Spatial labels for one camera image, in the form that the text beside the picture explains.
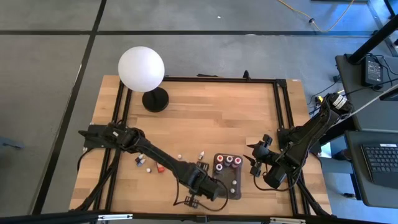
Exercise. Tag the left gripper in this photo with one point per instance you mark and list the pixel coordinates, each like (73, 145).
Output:
(210, 188)

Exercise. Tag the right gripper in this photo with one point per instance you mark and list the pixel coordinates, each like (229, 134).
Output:
(265, 155)

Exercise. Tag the large red food coloring bottle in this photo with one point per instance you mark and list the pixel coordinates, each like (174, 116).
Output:
(237, 160)
(219, 158)

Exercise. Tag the large maroon food coloring bottle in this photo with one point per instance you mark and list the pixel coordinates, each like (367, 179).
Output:
(229, 159)

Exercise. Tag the smoky translucent plastic bin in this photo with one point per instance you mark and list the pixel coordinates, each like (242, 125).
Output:
(231, 174)

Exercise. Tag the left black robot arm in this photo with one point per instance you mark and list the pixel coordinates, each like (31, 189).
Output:
(161, 158)

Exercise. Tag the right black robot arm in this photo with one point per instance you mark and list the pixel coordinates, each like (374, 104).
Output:
(311, 133)

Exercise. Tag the black table clamp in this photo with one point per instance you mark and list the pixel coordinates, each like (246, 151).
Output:
(246, 75)

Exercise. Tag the white sticker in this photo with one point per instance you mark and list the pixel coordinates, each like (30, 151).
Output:
(296, 80)

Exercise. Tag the grey side desk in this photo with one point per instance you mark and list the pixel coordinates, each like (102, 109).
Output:
(354, 174)
(373, 118)

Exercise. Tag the black flat strip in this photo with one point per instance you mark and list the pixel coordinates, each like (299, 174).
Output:
(207, 75)

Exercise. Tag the black keyboard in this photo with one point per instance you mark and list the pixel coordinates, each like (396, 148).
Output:
(382, 161)

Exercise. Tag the white globe table lamp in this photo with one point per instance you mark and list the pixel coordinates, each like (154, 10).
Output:
(141, 68)

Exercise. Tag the black power adapter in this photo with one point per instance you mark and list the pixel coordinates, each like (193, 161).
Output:
(372, 71)

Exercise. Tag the black crossbar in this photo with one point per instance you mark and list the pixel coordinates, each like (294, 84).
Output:
(46, 219)

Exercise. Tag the black slanted pole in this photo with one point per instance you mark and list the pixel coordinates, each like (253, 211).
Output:
(373, 40)

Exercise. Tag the blue floor object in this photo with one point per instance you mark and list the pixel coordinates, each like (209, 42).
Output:
(11, 143)

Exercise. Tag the silver metal bracket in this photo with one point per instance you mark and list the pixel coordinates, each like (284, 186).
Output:
(287, 220)
(115, 217)

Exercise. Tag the black aluminium table frame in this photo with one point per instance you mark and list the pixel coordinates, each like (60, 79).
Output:
(217, 80)

